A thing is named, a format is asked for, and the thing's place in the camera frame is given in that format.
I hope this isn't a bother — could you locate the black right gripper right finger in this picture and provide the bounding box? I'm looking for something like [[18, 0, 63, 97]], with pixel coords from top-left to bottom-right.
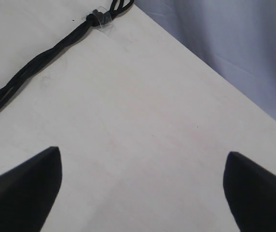
[[223, 151, 276, 232]]

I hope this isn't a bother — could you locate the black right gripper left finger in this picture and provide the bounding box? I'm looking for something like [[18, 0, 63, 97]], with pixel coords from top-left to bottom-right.
[[0, 147, 62, 232]]

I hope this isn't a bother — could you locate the white backdrop cloth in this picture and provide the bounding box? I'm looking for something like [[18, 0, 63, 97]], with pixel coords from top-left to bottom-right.
[[136, 0, 276, 121]]

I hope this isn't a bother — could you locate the grey rope clamp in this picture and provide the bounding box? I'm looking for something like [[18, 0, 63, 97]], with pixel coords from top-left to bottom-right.
[[92, 6, 114, 36]]

